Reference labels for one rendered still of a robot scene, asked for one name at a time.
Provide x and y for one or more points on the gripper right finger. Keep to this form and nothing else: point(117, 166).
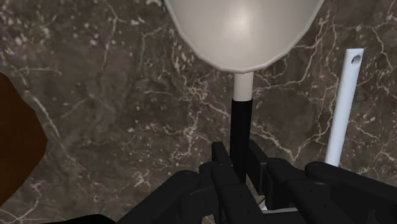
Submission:
point(310, 189)

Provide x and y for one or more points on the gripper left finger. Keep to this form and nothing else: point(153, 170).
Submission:
point(217, 189)

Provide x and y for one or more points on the brown rounded object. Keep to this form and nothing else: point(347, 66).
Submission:
point(17, 136)

